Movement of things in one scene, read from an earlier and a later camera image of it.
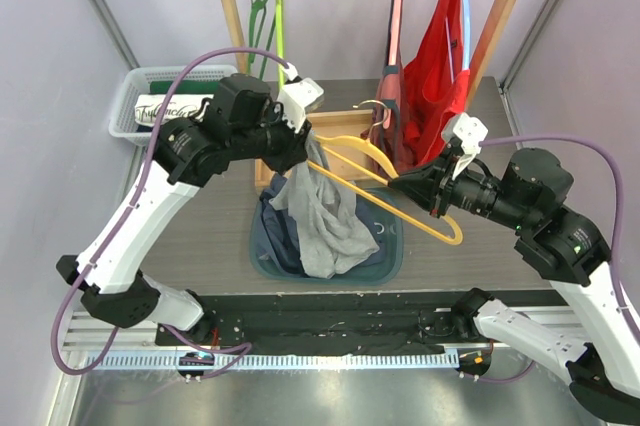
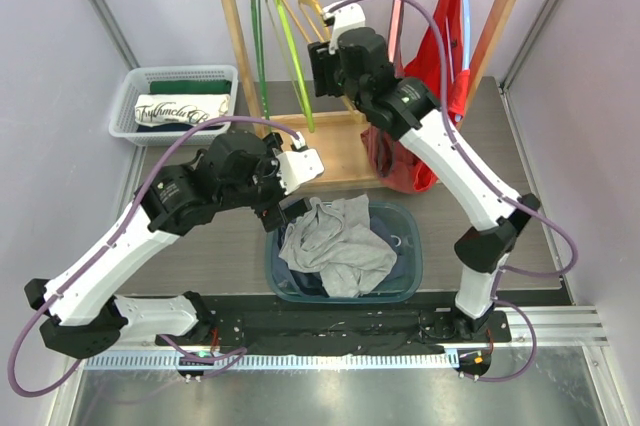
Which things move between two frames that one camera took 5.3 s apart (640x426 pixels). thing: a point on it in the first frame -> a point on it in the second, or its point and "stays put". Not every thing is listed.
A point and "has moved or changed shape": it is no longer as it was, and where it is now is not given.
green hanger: x=254 y=11 -> x=257 y=5
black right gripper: x=445 y=189 -> x=318 y=68
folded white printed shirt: x=149 y=107 stays put
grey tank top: x=331 y=241 has moved or changed shape
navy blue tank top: x=278 y=234 -> x=312 y=282
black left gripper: x=295 y=150 -> x=271 y=211
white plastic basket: x=123 y=121 stays put
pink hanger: x=394 y=45 stays put
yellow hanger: x=390 y=165 -> x=297 y=3
